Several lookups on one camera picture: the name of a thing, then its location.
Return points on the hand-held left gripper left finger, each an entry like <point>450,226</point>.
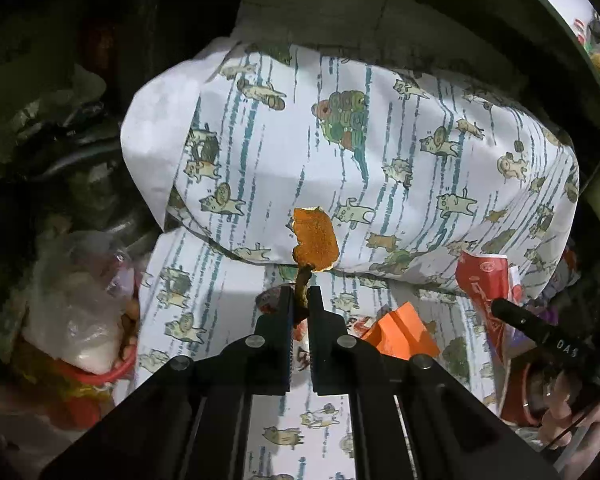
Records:
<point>281,342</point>

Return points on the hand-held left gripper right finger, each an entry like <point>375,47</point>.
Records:
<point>321,352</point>

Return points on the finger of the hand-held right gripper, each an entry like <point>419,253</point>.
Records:
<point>517,317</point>

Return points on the red paper cup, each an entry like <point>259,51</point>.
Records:
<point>480,280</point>

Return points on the orange paper wrapper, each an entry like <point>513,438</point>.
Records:
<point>402,332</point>

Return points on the orange peel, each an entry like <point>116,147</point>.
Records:
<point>315,240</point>

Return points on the person's right hand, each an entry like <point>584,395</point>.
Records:
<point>560,410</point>

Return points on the red plastic bucket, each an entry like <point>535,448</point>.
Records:
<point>107,376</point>

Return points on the printed cat pattern cloth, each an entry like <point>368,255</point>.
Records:
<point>280,160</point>

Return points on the clear plastic bag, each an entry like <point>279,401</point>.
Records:
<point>75,310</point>

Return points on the yellow plastic bag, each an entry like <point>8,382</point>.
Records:
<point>45,377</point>

